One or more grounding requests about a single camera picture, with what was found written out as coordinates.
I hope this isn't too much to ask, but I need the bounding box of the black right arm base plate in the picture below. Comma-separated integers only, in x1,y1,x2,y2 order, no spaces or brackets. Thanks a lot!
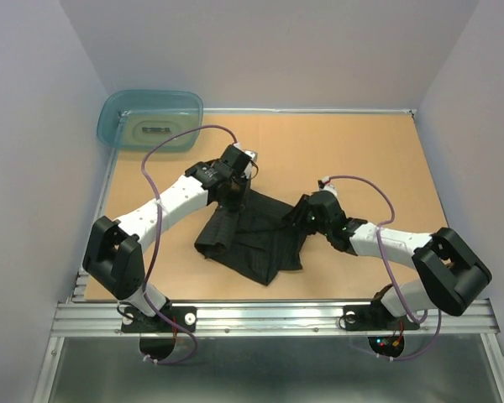
341,304,420,332

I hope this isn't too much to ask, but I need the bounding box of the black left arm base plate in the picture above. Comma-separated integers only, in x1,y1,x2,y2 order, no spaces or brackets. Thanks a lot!
119,305,197,334

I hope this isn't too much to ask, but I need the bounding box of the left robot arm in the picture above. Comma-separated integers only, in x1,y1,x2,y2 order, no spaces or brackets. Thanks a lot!
82,144,258,331

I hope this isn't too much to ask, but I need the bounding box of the aluminium front rail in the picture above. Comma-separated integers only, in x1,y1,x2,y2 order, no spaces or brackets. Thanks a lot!
50,300,500,338

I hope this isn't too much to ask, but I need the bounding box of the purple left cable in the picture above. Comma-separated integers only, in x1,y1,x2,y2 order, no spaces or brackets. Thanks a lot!
140,124,198,365

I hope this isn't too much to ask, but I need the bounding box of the black pinstriped long sleeve shirt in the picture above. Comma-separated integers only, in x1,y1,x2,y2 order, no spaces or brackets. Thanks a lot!
194,191,307,285

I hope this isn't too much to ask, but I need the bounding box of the blue transparent plastic bin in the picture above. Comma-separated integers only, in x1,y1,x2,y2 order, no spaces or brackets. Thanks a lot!
97,90,203,153

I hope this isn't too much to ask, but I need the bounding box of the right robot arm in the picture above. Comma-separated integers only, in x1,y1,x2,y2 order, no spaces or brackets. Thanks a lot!
283,190,492,328

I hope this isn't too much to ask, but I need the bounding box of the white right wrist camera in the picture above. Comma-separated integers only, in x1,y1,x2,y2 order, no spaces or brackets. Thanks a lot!
318,176,338,197

